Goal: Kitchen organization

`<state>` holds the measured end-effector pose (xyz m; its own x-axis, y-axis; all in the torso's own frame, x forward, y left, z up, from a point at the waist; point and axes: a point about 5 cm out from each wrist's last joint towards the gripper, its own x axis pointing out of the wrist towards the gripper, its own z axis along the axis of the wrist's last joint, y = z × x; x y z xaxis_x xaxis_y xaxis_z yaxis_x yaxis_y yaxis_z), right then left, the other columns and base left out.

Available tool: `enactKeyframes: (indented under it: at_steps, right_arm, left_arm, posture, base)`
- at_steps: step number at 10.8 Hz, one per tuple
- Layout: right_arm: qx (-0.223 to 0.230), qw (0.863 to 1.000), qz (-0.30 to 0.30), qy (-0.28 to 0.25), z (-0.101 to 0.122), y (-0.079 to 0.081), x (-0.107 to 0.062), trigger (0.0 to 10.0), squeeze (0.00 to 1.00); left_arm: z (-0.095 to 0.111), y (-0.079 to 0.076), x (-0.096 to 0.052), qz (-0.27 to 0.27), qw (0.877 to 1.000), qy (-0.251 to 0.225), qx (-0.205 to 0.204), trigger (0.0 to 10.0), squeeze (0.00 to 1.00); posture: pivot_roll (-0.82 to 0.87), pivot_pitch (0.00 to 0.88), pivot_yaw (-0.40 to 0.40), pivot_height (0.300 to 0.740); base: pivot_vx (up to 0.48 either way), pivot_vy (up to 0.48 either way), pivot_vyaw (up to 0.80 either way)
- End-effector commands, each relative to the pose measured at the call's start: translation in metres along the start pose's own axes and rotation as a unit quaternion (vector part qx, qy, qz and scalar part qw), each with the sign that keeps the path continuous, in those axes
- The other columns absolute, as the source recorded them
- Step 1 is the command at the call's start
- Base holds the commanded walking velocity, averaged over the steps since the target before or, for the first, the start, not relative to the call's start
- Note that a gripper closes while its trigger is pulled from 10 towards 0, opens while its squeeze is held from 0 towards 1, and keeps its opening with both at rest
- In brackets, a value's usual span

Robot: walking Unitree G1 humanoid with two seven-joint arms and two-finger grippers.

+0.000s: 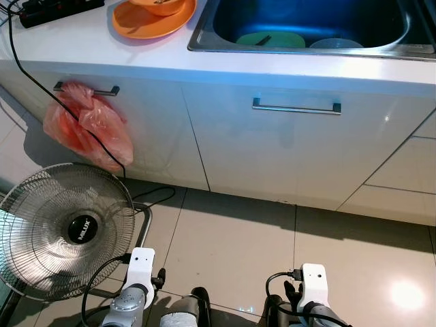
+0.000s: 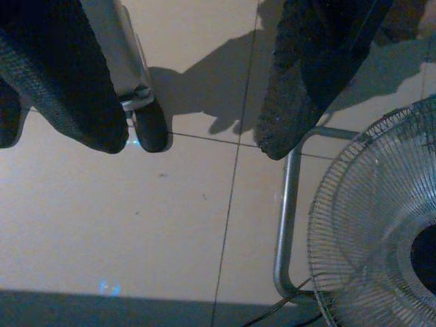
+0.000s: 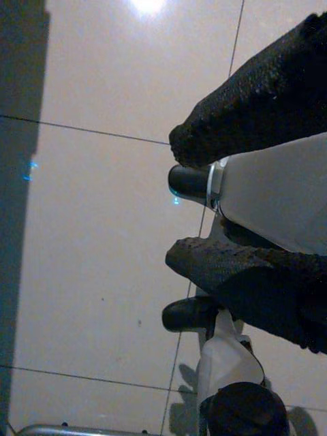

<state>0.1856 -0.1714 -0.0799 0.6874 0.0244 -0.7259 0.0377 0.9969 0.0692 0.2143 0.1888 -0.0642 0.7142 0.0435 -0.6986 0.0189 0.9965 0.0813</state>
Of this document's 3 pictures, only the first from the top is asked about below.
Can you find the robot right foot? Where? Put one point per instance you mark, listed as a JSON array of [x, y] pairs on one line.
[[276, 313]]

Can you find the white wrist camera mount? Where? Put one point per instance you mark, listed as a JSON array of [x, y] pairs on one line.
[[315, 279], [139, 266]]

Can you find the stainless steel sink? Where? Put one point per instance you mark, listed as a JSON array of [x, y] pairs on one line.
[[306, 17]]

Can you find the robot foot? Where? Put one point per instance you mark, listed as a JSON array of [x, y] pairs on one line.
[[276, 313], [180, 313]]

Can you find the orange plastic plate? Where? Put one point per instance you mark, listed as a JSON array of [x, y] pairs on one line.
[[136, 27]]

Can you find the green plate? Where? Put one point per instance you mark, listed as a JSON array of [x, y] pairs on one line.
[[286, 41]]

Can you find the grey bowl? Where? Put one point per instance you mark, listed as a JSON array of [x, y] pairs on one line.
[[337, 44]]

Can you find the orange plastic bag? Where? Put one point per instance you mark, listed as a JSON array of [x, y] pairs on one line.
[[68, 129]]

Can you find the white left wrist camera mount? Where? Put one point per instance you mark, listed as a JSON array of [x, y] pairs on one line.
[[139, 266]]

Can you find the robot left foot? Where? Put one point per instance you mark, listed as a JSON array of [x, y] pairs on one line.
[[180, 313]]

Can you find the metal floor fan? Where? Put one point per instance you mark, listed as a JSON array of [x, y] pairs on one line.
[[41, 231]]

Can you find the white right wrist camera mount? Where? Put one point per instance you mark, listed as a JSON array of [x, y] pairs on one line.
[[315, 279]]

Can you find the black power strip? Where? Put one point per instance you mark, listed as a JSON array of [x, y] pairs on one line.
[[61, 12]]

